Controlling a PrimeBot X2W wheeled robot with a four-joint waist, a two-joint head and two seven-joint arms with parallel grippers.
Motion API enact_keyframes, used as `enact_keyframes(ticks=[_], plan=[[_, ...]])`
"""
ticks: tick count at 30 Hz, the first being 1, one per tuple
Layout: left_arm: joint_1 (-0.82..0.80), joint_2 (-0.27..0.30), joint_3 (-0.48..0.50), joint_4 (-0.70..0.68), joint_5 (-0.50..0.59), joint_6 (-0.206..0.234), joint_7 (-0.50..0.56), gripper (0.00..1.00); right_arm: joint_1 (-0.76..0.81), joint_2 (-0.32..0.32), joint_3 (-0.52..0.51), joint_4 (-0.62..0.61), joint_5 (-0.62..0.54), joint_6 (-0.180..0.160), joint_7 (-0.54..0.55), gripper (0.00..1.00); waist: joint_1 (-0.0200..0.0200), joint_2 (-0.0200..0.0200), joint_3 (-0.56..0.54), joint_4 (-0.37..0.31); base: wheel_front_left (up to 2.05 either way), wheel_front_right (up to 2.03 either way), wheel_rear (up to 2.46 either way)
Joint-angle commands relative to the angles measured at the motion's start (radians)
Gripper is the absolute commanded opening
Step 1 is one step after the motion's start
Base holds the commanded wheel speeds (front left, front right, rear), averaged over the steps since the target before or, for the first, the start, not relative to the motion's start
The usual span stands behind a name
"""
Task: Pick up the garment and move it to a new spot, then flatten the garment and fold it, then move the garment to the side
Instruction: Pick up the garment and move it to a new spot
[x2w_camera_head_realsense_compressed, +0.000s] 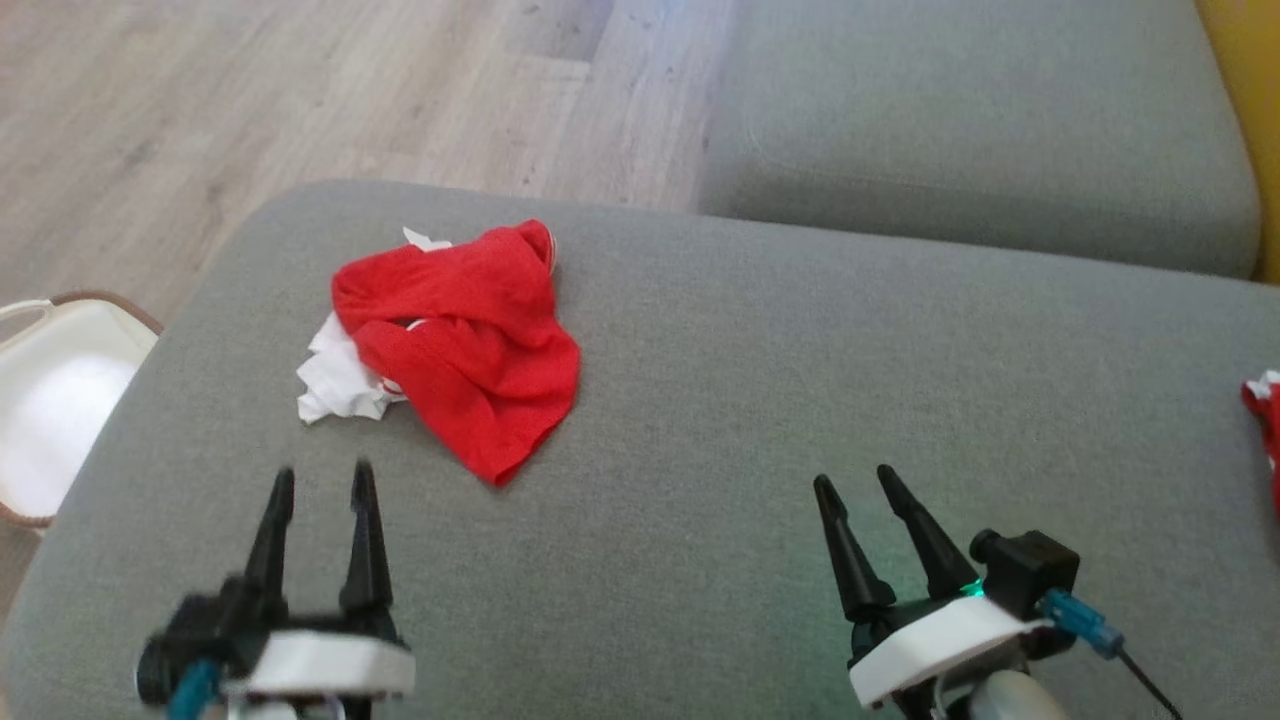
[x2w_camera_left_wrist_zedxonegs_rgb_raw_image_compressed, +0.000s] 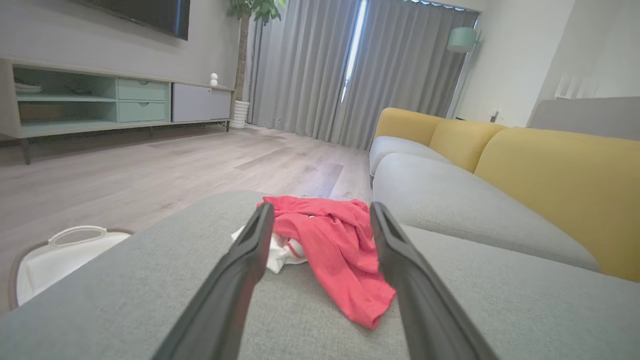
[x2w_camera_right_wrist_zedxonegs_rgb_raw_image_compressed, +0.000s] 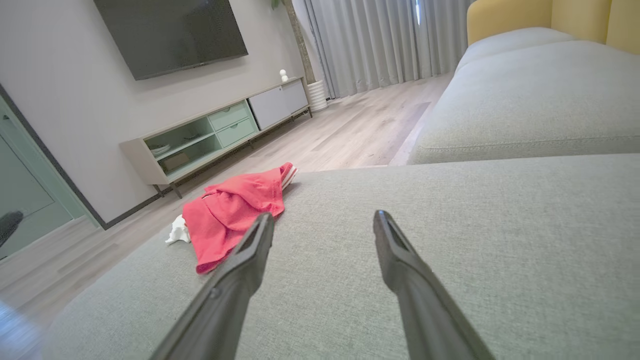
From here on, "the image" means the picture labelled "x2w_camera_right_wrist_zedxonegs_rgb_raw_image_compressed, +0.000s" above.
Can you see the beige and green television cabinet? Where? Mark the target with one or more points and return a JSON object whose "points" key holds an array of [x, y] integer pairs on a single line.
{"points": [[137, 157]]}

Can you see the green leafy plant with trunk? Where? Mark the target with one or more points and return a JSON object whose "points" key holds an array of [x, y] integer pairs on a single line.
{"points": [[298, 40]]}

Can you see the small grey sofa seat cushion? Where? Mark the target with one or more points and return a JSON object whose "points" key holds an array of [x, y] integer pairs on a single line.
{"points": [[505, 45]]}

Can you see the large grey sofa seat cushion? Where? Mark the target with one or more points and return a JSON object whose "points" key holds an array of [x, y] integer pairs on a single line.
{"points": [[500, 250]]}

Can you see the bright window strip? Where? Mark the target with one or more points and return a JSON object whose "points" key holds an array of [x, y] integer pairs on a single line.
{"points": [[418, 10]]}

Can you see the white ribbed plant pot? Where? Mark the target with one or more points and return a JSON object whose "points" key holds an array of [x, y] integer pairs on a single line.
{"points": [[317, 96]]}

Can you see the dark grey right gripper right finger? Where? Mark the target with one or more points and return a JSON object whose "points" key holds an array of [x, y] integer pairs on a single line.
{"points": [[430, 320]]}

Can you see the pale green cabinet drawer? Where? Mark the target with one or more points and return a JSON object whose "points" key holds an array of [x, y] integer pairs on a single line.
{"points": [[236, 132], [229, 116]]}

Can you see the brown box in cabinet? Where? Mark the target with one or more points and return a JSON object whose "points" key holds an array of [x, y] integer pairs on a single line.
{"points": [[175, 161]]}

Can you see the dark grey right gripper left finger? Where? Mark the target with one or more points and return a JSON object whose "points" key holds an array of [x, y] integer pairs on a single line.
{"points": [[225, 310]]}

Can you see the pale green glass door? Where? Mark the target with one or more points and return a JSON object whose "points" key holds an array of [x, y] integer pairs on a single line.
{"points": [[30, 175]]}

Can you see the white cabinet door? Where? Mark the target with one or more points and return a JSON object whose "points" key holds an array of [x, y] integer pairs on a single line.
{"points": [[277, 104]]}

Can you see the grey sofa cushion with piping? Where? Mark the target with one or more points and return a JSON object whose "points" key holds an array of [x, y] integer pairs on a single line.
{"points": [[525, 100]]}

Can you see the small white figurine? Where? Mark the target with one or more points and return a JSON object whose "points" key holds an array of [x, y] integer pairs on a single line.
{"points": [[283, 76]]}

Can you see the red and white sports jersey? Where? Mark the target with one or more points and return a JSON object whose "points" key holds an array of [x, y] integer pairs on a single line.
{"points": [[235, 210]]}

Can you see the black flat screen television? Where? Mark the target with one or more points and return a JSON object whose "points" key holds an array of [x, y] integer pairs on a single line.
{"points": [[170, 30]]}

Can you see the stack of white plates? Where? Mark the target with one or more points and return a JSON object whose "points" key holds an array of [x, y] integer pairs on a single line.
{"points": [[160, 149]]}

